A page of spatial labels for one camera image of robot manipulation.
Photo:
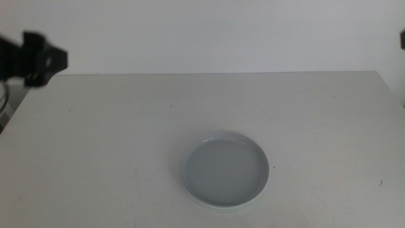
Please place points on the white shallow bowl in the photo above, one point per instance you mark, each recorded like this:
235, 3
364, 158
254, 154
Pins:
228, 208

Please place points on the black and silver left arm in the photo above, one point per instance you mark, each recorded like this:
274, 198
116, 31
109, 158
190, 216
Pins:
11, 58

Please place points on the grey shallow bowl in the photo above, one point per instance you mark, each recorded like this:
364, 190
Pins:
224, 171

